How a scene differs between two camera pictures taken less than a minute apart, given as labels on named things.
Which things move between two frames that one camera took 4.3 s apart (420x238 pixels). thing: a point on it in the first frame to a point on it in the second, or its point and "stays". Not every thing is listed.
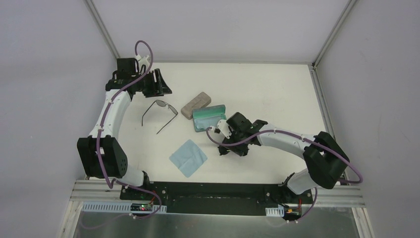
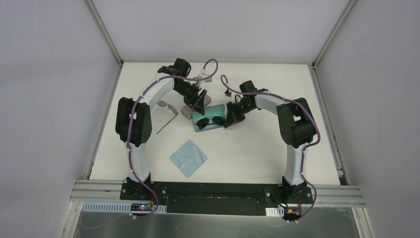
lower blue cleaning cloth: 188,157 stays
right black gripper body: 235,137 to 240,108
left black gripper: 156,83 to 195,97
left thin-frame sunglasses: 163,103 stays
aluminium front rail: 348,193 stays
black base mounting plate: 220,198 stays
